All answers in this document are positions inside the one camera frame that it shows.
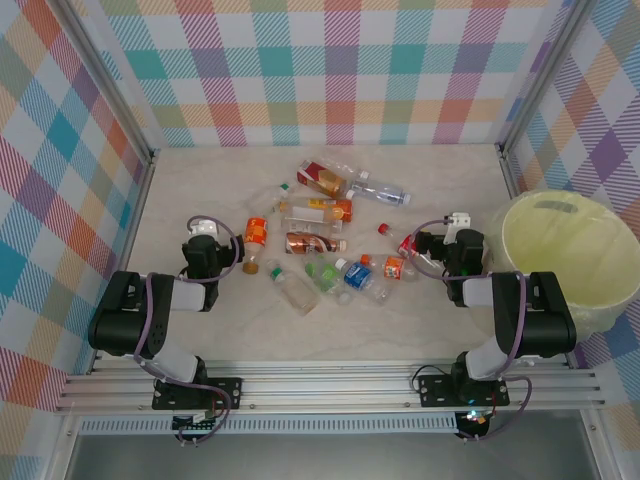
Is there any orange bottle brown cap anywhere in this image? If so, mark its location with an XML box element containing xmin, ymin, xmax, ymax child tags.
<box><xmin>242</xmin><ymin>215</ymin><xmax>271</xmax><ymax>276</ymax></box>

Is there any orange label bottle orange cap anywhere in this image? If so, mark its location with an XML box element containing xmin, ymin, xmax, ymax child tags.
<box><xmin>360</xmin><ymin>253</ymin><xmax>422</xmax><ymax>285</ymax></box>

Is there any red cap red label bottle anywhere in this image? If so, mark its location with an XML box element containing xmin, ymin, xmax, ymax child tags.
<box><xmin>377</xmin><ymin>222</ymin><xmax>446</xmax><ymax>275</ymax></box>

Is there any clear ribbed water bottle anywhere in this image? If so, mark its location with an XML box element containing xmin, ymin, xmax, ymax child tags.
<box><xmin>346</xmin><ymin>180</ymin><xmax>413</xmax><ymax>208</ymax></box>

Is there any large clear bottle green cap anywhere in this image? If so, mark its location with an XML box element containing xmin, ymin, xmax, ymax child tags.
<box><xmin>266</xmin><ymin>259</ymin><xmax>321</xmax><ymax>317</ymax></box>

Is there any small clear bottle green cap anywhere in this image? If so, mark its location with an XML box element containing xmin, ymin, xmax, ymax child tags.
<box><xmin>249</xmin><ymin>182</ymin><xmax>292</xmax><ymax>217</ymax></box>

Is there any copper label bottle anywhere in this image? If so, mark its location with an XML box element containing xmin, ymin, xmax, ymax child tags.
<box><xmin>284</xmin><ymin>231</ymin><xmax>349</xmax><ymax>256</ymax></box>

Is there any blue label bottle white cap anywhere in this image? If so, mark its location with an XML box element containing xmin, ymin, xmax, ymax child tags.
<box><xmin>334</xmin><ymin>257</ymin><xmax>395</xmax><ymax>307</ymax></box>

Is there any clear unlabelled plastic bottle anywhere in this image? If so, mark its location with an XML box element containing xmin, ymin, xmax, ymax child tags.
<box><xmin>282</xmin><ymin>215</ymin><xmax>346</xmax><ymax>236</ymax></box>

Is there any clear bottle white cap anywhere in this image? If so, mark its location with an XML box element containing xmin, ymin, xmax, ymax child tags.
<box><xmin>324</xmin><ymin>157</ymin><xmax>374</xmax><ymax>184</ymax></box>

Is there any green label bottle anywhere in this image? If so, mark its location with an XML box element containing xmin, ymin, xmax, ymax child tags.
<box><xmin>304</xmin><ymin>261</ymin><xmax>356</xmax><ymax>307</ymax></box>

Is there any orange yellow label bottle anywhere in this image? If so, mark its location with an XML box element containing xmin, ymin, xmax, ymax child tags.
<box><xmin>278</xmin><ymin>197</ymin><xmax>356</xmax><ymax>224</ymax></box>

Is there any red label plastic bottle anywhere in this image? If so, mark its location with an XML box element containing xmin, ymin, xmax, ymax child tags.
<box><xmin>295</xmin><ymin>158</ymin><xmax>351</xmax><ymax>198</ymax></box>

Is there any pale yellow plastic bin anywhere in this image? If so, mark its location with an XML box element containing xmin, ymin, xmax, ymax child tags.
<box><xmin>492</xmin><ymin>192</ymin><xmax>640</xmax><ymax>346</ymax></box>

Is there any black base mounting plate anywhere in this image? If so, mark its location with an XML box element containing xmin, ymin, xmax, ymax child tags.
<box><xmin>417</xmin><ymin>373</ymin><xmax>512</xmax><ymax>409</ymax></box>
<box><xmin>151</xmin><ymin>377</ymin><xmax>245</xmax><ymax>412</ymax></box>

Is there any small circuit board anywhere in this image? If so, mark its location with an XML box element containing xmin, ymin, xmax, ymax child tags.
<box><xmin>457</xmin><ymin>408</ymin><xmax>494</xmax><ymax>437</ymax></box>
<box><xmin>172</xmin><ymin>410</ymin><xmax>224</xmax><ymax>434</ymax></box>

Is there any grey metal lower panel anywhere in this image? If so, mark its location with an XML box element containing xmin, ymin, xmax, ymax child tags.
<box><xmin>64</xmin><ymin>433</ymin><xmax>601</xmax><ymax>480</ymax></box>

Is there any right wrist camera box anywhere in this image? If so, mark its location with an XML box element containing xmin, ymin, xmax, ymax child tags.
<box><xmin>446</xmin><ymin>212</ymin><xmax>474</xmax><ymax>246</ymax></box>

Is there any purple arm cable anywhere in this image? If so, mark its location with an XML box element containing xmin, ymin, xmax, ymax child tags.
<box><xmin>133</xmin><ymin>214</ymin><xmax>242</xmax><ymax>449</ymax></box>
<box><xmin>408</xmin><ymin>215</ymin><xmax>534</xmax><ymax>445</ymax></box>

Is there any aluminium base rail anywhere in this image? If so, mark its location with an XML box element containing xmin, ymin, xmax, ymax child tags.
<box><xmin>54</xmin><ymin>360</ymin><xmax>607</xmax><ymax>414</ymax></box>

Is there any aluminium corner post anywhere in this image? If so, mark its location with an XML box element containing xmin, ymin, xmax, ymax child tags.
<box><xmin>57</xmin><ymin>0</ymin><xmax>159</xmax><ymax>164</ymax></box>
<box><xmin>499</xmin><ymin>0</ymin><xmax>589</xmax><ymax>156</ymax></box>

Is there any white slotted cable duct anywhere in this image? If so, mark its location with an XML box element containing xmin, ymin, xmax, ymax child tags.
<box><xmin>78</xmin><ymin>417</ymin><xmax>460</xmax><ymax>436</ymax></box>

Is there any aluminium frame leg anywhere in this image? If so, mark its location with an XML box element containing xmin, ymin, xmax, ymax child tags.
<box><xmin>579</xmin><ymin>409</ymin><xmax>619</xmax><ymax>480</ymax></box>
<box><xmin>42</xmin><ymin>413</ymin><xmax>84</xmax><ymax>480</ymax></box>

